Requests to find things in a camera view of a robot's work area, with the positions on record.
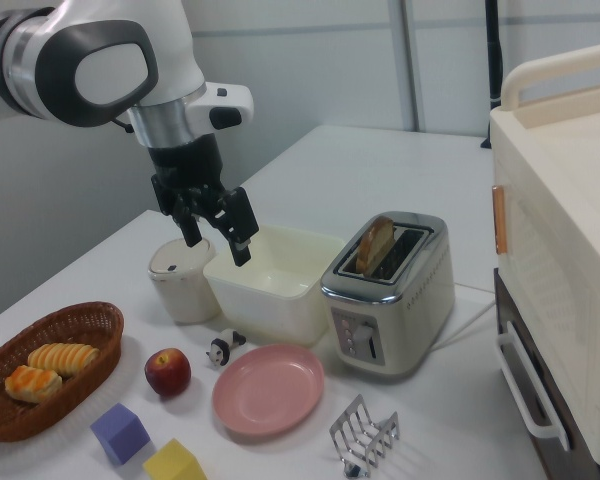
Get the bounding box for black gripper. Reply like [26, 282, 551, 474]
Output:
[147, 134, 261, 268]

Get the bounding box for brown bread slice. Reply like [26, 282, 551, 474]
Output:
[355, 215, 396, 277]

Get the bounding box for striped long bread roll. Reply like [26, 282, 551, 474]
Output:
[27, 342, 101, 379]

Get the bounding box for cream and chrome toaster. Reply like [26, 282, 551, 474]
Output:
[319, 210, 456, 384]

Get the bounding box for orange glazed bread roll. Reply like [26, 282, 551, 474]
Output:
[4, 364, 64, 404]

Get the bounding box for small white lidded bin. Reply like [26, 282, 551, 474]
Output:
[147, 237, 221, 324]

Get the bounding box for white plastic storage box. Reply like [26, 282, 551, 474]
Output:
[202, 223, 347, 349]

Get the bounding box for panda figurine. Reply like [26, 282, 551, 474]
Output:
[204, 328, 248, 369]

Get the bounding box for red apple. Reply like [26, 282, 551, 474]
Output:
[144, 347, 192, 398]

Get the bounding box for brown wicker basket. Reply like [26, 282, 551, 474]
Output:
[0, 300, 125, 443]

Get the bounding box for pink plate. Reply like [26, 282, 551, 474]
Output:
[211, 343, 327, 435]

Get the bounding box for purple foam cube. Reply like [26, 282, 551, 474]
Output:
[89, 402, 152, 468]

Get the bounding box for yellow foam cube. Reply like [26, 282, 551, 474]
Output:
[142, 438, 206, 480]

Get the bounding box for metal toast rack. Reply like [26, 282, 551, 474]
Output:
[328, 393, 401, 479]

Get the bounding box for cream toy oven cabinet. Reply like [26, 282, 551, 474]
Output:
[488, 43, 600, 474]

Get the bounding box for white toaster power cable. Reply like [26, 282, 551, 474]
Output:
[427, 298, 496, 351]

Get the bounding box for black camera stand pole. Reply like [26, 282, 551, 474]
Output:
[481, 0, 505, 150]

